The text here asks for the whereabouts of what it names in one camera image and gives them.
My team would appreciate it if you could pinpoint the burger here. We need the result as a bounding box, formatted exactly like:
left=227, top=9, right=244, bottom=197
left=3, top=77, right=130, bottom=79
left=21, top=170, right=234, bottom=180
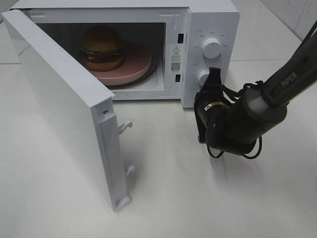
left=80, top=25, right=124, bottom=71

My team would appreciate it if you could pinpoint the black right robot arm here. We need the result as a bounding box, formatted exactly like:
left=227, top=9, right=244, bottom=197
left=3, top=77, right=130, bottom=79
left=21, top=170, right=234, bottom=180
left=194, top=33, right=317, bottom=159

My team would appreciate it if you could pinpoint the warning label sticker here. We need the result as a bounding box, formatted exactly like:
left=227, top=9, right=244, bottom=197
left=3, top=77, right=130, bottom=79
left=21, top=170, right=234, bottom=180
left=169, top=44, right=184, bottom=73

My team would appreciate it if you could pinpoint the pink plate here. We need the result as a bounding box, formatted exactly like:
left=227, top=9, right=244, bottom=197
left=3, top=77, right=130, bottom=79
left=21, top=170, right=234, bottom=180
left=90, top=42, right=152, bottom=87

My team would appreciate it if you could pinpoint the white microwave knob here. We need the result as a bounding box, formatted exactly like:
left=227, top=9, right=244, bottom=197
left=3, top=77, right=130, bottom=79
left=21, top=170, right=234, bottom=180
left=201, top=36, right=222, bottom=59
left=197, top=69, right=209, bottom=87

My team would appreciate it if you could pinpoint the glass turntable plate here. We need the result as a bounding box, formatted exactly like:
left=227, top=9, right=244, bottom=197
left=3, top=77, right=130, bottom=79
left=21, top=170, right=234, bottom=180
left=105, top=58, right=159, bottom=90

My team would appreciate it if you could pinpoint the white microwave oven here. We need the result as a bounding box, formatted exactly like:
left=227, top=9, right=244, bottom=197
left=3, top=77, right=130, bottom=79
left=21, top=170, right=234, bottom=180
left=9, top=0, right=240, bottom=108

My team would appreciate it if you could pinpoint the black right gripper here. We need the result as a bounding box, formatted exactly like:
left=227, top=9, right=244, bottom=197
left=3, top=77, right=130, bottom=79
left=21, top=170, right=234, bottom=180
left=194, top=67, right=231, bottom=144

